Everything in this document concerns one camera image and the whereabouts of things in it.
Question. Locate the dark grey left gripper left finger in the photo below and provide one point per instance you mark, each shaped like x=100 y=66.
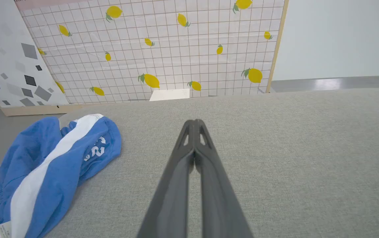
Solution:
x=171 y=198

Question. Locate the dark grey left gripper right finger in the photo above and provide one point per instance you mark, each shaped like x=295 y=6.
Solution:
x=219 y=198

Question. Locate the blue white Lakers shorts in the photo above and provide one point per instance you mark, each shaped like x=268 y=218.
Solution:
x=60 y=178

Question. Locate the white box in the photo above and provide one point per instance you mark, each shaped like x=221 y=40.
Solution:
x=170 y=95

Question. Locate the grey terrazzo print panel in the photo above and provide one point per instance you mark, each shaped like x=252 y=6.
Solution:
x=7 y=59

